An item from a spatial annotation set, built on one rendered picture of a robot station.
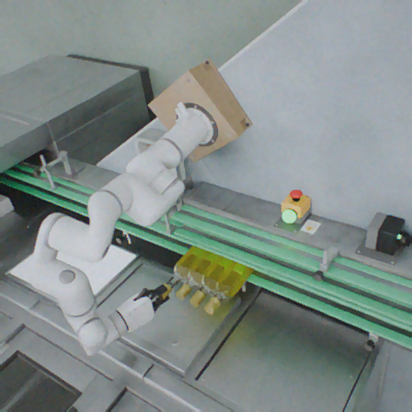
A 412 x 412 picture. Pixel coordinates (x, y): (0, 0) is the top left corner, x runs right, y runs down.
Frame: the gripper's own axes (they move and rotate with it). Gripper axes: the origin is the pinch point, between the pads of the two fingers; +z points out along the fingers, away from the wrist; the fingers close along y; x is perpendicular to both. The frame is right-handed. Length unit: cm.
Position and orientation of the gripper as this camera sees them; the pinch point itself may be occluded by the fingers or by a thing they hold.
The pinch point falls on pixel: (161, 294)
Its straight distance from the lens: 156.3
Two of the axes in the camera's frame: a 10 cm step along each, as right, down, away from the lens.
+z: 7.7, -4.5, 4.6
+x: -6.3, -4.3, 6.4
